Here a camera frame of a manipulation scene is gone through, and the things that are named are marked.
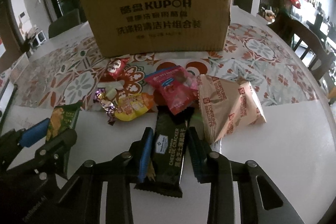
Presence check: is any patterned floral tablecloth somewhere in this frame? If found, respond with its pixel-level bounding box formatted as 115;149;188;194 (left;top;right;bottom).
1;7;325;111

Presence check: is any wooden chair right side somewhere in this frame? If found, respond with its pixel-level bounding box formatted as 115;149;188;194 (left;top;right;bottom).
268;13;335;82

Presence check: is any yellow snack packet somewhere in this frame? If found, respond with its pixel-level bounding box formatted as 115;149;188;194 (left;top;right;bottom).
114;93;154;122

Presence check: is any red pink snack bag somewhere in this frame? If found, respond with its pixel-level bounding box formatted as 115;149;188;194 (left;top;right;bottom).
145;65;198;115

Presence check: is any green black snack packet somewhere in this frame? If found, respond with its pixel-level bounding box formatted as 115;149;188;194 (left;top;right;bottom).
46;101;83;142

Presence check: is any black cheese cracker packet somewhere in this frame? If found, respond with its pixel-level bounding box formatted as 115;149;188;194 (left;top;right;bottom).
135;106;195;198

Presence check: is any red white candy packet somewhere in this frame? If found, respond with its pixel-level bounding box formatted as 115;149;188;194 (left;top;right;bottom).
105;56;130;80

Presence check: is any purple candy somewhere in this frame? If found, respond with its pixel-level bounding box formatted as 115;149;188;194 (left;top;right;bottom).
93;88;117;126

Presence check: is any beige fortune biscuit packet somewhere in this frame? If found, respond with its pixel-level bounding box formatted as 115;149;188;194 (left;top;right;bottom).
197;75;249;144

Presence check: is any dark chair far left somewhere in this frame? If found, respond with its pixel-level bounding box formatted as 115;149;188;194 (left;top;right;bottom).
49;9;81;39

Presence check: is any brown cardboard box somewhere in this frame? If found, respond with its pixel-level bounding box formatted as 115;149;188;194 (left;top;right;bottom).
80;0;232;57

